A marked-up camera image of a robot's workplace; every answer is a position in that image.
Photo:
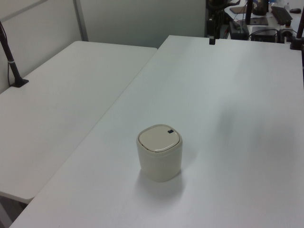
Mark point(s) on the cream trash bin lid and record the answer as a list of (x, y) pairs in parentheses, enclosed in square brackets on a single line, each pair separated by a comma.
[(158, 140)]

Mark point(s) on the cream plastic trash bin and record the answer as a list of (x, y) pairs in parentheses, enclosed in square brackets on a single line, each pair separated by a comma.
[(161, 166)]

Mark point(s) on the white side table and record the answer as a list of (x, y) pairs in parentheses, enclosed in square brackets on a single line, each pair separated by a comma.
[(59, 107)]

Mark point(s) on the small black edge clamp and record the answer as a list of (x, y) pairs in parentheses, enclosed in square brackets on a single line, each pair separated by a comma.
[(212, 41)]

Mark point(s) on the black equipment box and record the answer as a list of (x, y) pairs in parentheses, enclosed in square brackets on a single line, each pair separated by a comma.
[(238, 31)]

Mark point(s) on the brown flat notebook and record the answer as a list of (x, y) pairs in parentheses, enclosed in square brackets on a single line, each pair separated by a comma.
[(237, 10)]

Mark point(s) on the black low electronics box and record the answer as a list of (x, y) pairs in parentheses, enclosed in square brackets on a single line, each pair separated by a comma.
[(263, 35)]

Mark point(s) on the black upright pole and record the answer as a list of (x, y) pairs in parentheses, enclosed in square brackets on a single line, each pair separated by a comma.
[(249, 12)]

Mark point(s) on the black flat pad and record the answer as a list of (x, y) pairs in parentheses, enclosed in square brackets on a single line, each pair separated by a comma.
[(259, 21)]

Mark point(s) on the dark round container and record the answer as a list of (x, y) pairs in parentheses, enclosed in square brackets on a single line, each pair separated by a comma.
[(261, 7)]

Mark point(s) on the black clamped pole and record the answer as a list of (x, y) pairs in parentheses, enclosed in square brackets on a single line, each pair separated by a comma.
[(297, 41)]

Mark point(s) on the black keyboard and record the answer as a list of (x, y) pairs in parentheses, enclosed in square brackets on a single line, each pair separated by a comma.
[(281, 14)]

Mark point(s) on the black computer mouse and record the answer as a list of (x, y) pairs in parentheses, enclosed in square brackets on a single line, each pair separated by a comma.
[(295, 10)]

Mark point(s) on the black metal stand frame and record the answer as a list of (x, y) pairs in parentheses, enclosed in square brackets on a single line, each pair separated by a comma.
[(215, 19)]

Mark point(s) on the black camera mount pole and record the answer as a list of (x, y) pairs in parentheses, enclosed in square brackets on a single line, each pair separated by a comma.
[(13, 66)]

